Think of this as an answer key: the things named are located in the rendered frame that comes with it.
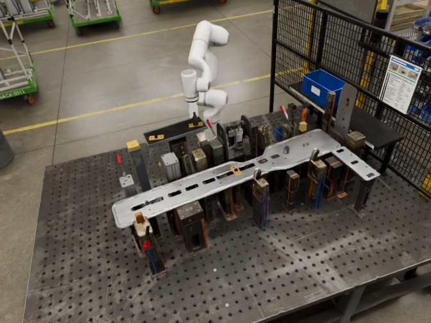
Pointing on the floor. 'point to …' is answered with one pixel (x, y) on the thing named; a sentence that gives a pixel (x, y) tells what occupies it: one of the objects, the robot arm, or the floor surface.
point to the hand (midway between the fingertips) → (195, 121)
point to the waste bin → (5, 150)
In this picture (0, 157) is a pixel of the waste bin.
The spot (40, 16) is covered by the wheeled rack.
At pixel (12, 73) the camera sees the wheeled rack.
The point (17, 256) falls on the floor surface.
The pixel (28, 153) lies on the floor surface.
